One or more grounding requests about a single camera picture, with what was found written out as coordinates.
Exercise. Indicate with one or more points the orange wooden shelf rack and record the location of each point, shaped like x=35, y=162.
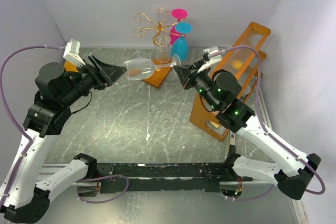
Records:
x=254, y=35

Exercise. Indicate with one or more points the aluminium extrusion rail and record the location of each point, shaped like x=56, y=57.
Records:
x=259, y=171

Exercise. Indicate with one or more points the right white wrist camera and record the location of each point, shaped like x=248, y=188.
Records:
x=209, y=58

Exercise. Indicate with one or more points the pink plastic wine glass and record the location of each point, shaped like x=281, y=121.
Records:
x=180, y=15

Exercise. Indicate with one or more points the blue plastic wine glass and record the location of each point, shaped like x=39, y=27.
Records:
x=180, y=46

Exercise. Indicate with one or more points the yellow object on shelf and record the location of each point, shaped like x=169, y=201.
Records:
x=237, y=64

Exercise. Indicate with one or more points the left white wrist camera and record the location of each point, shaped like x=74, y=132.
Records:
x=71, y=53

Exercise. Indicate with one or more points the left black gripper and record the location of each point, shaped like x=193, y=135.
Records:
x=108, y=74

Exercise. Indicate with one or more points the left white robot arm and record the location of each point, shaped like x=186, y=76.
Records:
x=25, y=199

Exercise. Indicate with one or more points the clear wine glass back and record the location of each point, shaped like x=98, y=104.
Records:
x=160, y=12

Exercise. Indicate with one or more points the gold wire glass rack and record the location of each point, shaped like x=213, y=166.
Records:
x=160, y=29

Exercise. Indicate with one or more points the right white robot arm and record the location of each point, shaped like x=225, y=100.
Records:
x=291, y=170

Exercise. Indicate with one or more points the wooden rack base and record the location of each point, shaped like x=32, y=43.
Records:
x=158, y=77

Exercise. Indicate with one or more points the yellow plastic wine glass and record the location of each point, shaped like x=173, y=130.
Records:
x=69, y=67

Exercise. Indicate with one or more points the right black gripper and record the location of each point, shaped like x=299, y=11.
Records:
x=190, y=70

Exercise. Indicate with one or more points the clear wine glass front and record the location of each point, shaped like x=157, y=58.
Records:
x=163, y=48

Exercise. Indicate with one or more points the clear wine glass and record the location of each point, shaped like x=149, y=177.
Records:
x=163, y=48
x=143, y=68
x=160, y=12

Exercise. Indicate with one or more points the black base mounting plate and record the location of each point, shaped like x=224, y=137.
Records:
x=115, y=177

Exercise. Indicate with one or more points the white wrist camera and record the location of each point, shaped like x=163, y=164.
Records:
x=209, y=58
x=71, y=53

